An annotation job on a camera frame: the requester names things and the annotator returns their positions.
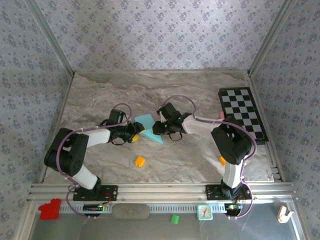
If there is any light blue cloth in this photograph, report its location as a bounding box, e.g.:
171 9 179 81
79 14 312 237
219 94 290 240
134 113 165 145

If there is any grey oval stone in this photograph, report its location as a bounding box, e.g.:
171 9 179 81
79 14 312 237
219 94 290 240
111 203 151 220

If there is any black and grey chessboard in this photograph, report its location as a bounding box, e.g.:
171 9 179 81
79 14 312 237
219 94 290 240
218 86 270 145

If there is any small teal clock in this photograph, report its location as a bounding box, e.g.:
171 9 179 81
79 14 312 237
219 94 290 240
196 204 214 221

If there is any red toy brick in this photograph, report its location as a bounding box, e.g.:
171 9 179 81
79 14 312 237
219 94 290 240
38 198 62 221

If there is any wooden hook piece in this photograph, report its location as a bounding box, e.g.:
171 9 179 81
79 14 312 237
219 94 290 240
277 204 295 224

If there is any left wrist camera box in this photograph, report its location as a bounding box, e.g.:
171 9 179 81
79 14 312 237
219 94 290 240
108 109 126 125

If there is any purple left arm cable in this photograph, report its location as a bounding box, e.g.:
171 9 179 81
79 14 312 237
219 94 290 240
56 103 133 220

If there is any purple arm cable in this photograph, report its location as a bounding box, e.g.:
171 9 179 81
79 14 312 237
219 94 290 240
56 103 133 220
161 94 258 220

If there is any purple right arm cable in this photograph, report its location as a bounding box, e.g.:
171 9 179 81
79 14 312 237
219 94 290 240
161 94 258 220

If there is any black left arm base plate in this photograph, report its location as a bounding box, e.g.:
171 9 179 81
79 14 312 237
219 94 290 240
72 184 119 202

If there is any aluminium mounting rail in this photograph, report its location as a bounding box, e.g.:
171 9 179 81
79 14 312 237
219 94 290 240
26 182 296 202

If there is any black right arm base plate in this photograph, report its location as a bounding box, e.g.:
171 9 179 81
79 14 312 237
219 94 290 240
205 184 252 201

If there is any grey slotted cable duct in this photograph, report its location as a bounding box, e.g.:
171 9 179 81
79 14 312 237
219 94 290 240
59 202 230 213

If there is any aluminium frame post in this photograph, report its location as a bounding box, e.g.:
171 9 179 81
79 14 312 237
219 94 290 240
247 0 298 76
24 0 76 76

